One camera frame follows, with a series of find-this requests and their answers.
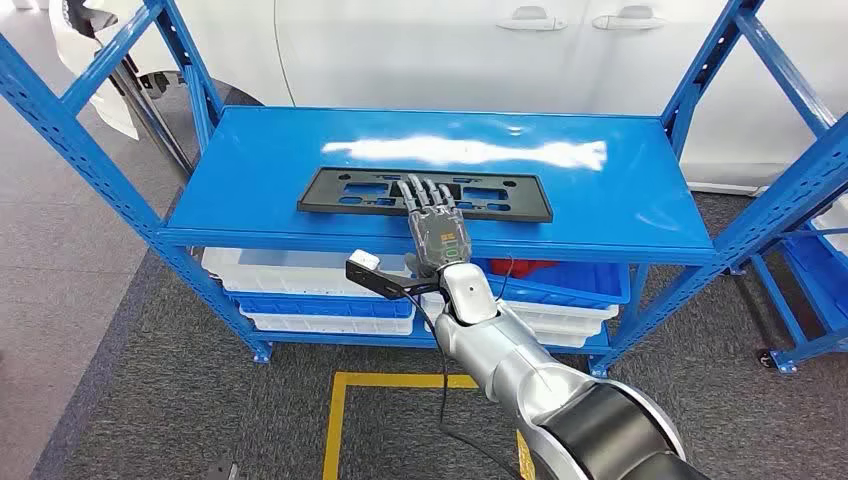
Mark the blue metal shelf rack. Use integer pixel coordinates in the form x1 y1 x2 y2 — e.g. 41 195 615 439
0 0 848 379
748 198 848 376

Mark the red plastic part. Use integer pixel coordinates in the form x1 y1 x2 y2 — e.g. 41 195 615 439
490 258 558 279

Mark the white car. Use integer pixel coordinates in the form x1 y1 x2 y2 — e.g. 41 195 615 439
49 0 848 195

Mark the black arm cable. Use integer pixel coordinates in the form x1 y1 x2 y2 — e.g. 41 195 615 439
402 290 521 480

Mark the dark metal pole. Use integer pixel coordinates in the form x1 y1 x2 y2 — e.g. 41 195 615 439
109 56 195 175

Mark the yellow floor tape square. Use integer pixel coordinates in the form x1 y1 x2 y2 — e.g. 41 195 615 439
322 372 538 480

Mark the black plastic plate frame part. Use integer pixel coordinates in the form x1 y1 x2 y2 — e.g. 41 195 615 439
296 166 554 224

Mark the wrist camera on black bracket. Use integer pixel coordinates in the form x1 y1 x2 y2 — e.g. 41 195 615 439
344 249 442 301

